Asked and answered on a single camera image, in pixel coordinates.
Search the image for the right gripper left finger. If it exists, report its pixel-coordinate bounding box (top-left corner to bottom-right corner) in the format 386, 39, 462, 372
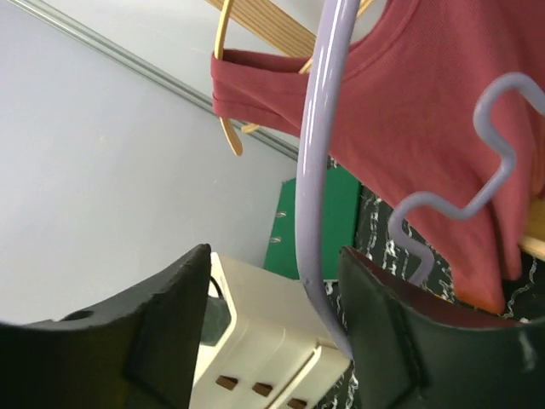
1, 245, 211, 408

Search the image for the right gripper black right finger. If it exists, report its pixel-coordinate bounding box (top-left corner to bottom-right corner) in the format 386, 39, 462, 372
338, 247, 544, 408

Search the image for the maroon tank top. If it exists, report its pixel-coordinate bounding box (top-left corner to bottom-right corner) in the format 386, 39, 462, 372
210, 0, 545, 314

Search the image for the lilac plastic hanger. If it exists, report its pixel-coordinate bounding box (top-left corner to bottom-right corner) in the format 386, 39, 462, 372
295, 1, 544, 359

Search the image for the dark grey cup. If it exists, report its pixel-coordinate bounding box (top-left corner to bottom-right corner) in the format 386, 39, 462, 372
200, 277, 232, 347

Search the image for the white wooden storage box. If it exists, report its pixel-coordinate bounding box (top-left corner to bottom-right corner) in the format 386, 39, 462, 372
190, 253, 349, 409

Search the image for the green folder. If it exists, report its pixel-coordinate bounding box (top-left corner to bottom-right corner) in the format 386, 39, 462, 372
264, 167, 360, 280

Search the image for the wooden clothes rack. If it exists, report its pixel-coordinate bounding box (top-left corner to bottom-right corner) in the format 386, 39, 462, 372
207, 0, 544, 260

